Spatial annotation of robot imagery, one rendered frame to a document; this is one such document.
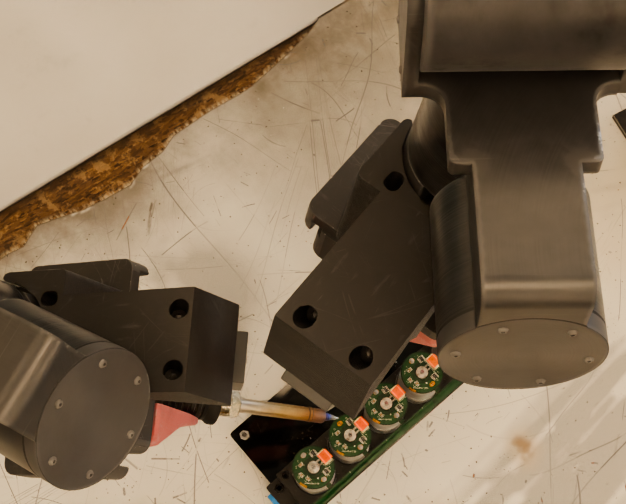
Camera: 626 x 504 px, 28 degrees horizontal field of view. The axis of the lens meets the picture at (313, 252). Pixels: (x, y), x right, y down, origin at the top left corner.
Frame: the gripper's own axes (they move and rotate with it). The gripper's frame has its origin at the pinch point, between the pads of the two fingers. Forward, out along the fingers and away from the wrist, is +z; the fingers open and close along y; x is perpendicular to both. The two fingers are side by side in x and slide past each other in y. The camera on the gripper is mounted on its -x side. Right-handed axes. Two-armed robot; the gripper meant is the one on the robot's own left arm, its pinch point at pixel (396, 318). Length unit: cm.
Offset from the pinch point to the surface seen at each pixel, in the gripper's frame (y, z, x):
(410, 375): 1.6, 11.8, 3.9
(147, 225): -18.5, 18.0, 4.6
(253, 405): -4.0, 9.0, -4.6
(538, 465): 10.9, 17.4, 6.9
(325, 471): 0.9, 13.8, -3.3
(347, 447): 1.1, 13.4, -1.4
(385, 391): 0.9, 12.1, 2.2
